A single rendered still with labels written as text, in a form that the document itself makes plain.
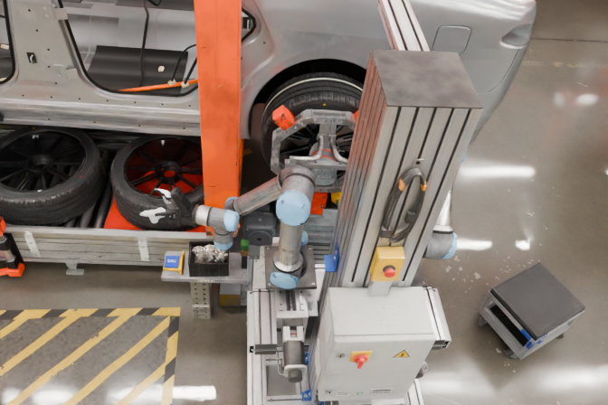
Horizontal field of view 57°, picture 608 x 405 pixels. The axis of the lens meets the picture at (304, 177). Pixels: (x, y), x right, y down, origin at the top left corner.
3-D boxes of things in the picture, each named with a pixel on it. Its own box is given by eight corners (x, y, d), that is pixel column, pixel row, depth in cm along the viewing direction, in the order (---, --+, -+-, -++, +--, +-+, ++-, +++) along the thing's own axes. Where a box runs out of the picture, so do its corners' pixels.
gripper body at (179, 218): (164, 224, 212) (194, 230, 211) (163, 207, 206) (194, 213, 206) (171, 211, 218) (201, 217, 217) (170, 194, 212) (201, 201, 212)
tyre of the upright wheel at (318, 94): (259, 70, 290) (263, 160, 337) (258, 98, 274) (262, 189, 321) (384, 70, 292) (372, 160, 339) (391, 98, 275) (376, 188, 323)
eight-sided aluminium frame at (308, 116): (364, 186, 319) (382, 112, 280) (365, 194, 314) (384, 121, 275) (269, 182, 314) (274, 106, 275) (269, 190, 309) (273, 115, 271)
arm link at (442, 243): (415, 254, 248) (426, 132, 243) (448, 256, 249) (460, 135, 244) (422, 260, 236) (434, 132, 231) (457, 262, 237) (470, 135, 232)
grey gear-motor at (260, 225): (273, 211, 365) (277, 174, 340) (272, 264, 335) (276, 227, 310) (246, 210, 363) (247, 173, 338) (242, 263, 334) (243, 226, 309)
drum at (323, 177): (333, 159, 303) (337, 139, 293) (336, 187, 288) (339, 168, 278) (308, 157, 302) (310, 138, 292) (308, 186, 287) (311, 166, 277)
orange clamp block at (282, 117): (294, 115, 281) (282, 104, 276) (294, 125, 276) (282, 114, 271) (284, 121, 284) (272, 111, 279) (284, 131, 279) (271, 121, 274)
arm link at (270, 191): (306, 147, 202) (219, 196, 230) (300, 168, 194) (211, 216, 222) (326, 167, 207) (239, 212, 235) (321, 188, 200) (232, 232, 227)
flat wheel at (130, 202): (213, 149, 373) (212, 122, 356) (236, 223, 330) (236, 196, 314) (110, 164, 354) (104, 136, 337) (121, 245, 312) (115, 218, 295)
